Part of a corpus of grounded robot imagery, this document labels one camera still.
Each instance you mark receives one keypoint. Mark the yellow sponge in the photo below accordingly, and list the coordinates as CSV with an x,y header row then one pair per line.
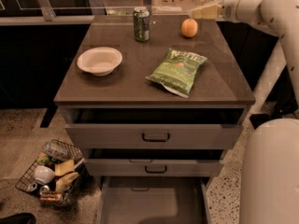
x,y
64,168

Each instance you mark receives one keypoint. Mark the black wire basket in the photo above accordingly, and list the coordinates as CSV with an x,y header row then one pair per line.
x,y
68,184

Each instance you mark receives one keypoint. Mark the grey drawer cabinet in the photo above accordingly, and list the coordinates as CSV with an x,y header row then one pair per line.
x,y
219,95

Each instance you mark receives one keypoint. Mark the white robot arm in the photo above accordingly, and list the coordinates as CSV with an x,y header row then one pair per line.
x,y
270,171

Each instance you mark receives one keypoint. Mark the grey drawer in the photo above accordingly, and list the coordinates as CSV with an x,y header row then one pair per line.
x,y
154,162
154,136
153,200

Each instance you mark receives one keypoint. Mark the white paper bowl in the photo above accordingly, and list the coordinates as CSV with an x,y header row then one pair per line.
x,y
99,61

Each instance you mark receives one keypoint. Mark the black shoe tip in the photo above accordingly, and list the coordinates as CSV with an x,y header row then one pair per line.
x,y
22,218

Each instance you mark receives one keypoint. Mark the green chip bag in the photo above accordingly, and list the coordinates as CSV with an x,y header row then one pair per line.
x,y
176,73

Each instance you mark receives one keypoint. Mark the black floor tray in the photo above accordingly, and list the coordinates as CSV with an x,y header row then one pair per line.
x,y
258,119

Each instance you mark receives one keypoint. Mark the bottom grey drawer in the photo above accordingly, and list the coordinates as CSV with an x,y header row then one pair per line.
x,y
153,200

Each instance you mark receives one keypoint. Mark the green soda can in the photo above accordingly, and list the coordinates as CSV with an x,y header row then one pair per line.
x,y
141,17

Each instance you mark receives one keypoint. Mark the white ceramic cup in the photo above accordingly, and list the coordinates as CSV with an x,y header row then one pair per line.
x,y
43,175

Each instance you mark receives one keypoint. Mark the snack bar wrapper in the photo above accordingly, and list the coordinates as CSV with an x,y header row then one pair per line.
x,y
51,197

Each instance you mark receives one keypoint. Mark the middle grey drawer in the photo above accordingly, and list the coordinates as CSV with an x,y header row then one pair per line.
x,y
154,162

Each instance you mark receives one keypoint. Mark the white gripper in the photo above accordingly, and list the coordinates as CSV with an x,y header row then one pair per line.
x,y
231,7

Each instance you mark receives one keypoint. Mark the top grey drawer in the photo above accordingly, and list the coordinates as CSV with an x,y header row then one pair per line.
x,y
154,136

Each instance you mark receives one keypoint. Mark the orange fruit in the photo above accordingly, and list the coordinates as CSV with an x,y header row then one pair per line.
x,y
189,28

